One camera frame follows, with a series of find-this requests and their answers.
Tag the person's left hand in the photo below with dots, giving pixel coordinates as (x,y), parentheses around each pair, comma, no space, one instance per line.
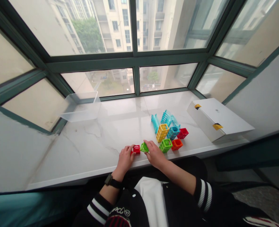
(125,158)

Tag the person's right hand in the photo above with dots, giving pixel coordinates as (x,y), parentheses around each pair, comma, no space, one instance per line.
(155,154)

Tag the person's left fingers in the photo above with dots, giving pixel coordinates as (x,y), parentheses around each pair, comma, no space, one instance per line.
(128,148)

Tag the small red cube block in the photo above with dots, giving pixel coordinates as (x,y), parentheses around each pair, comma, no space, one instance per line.
(136,149)

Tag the small green cube block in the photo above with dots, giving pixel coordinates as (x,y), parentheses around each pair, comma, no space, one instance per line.
(144,147)

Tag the tall green cube block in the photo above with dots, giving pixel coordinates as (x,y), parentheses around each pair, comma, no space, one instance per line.
(165,145)

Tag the tall yellow tower block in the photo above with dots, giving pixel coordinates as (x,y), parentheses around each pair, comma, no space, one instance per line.
(162,132)

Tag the group of clear blue track pieces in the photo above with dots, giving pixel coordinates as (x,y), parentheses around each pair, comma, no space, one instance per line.
(165,119)

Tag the tall blue tower block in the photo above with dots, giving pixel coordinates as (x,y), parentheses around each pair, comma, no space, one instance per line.
(173,133)

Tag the orange cube block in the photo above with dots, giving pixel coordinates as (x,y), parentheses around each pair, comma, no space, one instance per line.
(177,144)

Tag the large red cube block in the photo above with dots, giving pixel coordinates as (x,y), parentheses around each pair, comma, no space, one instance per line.
(183,133)

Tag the clear plastic container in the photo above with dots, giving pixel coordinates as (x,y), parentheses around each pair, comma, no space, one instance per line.
(82,107)

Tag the person's body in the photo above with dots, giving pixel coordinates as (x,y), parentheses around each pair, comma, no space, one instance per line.
(174,201)

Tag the green framed window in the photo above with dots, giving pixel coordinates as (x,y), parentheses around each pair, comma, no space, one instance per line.
(134,56)

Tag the white cardboard box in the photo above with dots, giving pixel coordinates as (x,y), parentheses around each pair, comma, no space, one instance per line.
(218,120)

